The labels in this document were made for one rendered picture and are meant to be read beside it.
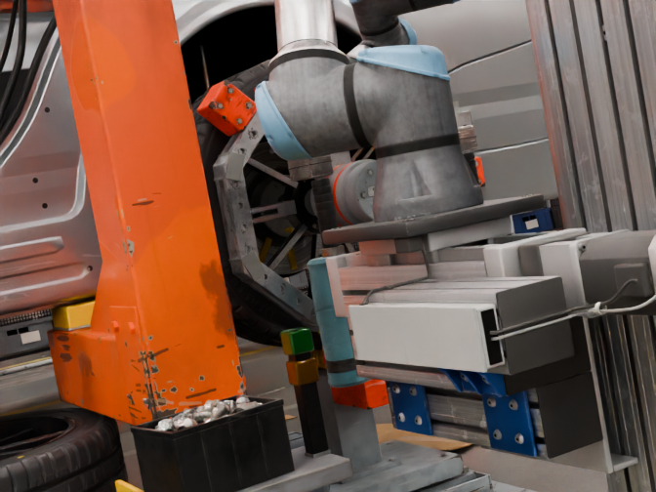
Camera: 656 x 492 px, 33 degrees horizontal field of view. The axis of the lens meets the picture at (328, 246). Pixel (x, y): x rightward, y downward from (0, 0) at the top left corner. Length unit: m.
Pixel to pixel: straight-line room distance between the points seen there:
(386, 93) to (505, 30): 1.48
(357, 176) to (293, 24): 0.69
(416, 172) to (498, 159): 1.41
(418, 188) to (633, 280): 0.40
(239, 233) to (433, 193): 0.85
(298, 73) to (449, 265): 0.34
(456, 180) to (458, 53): 1.39
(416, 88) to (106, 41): 0.61
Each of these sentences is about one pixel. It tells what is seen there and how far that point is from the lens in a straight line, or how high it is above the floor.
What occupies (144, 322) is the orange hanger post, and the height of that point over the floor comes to 0.71.
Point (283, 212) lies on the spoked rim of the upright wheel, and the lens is 2.40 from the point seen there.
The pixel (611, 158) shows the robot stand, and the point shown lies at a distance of 1.41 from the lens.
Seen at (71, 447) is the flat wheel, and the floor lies 0.50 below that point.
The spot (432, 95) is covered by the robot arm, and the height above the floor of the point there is 0.97.
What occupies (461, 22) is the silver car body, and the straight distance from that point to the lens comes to 2.86.
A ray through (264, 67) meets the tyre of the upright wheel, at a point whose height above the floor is 1.15.
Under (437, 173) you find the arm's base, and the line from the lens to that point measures 1.46.
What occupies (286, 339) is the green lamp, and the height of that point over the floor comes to 0.65.
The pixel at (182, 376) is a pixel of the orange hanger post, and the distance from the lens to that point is 1.88.
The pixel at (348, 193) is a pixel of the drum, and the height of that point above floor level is 0.86.
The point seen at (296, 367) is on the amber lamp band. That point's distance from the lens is 1.79.
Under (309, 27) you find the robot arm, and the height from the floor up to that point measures 1.10.
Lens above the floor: 0.88
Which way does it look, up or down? 3 degrees down
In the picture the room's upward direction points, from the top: 10 degrees counter-clockwise
